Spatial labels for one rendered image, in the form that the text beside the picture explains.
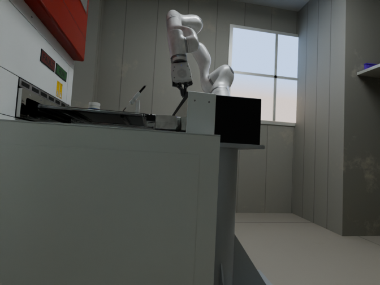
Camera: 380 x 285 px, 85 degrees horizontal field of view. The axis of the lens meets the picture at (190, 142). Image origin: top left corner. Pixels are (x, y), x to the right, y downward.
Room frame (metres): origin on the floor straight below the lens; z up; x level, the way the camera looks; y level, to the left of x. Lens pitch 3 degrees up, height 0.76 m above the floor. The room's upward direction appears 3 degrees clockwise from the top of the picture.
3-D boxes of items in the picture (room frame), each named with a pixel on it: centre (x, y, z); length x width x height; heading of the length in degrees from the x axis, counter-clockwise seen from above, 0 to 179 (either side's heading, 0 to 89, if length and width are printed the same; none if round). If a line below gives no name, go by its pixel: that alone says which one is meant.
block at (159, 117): (0.84, 0.10, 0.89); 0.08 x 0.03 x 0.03; 101
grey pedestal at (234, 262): (1.17, -0.29, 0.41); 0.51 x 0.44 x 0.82; 99
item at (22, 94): (0.87, 0.59, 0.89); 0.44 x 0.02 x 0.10; 11
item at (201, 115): (0.93, 0.02, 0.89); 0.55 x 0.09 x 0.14; 11
